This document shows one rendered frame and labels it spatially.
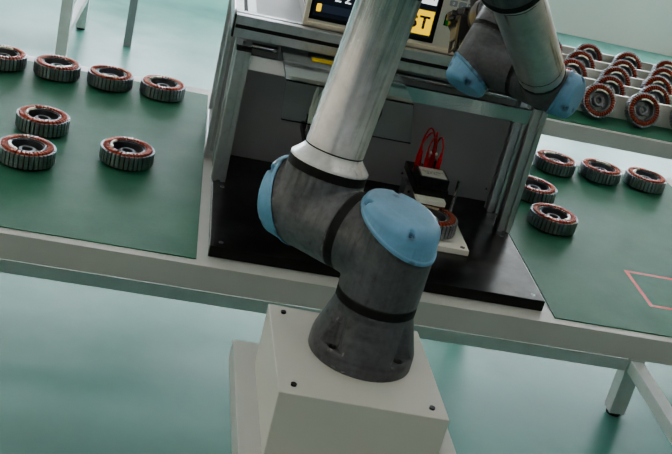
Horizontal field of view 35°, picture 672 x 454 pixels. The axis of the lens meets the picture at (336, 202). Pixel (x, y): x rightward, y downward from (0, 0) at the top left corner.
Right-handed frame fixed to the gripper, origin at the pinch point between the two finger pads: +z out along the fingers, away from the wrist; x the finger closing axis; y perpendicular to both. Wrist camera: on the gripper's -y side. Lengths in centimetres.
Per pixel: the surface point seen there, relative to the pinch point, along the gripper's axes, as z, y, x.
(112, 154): 21, 35, -61
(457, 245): 7.1, 41.5, 8.8
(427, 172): 14.9, 27.5, 2.3
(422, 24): 7.8, -0.9, -5.5
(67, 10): 298, -41, -105
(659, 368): 137, 67, 123
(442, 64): 7.9, 6.2, 0.0
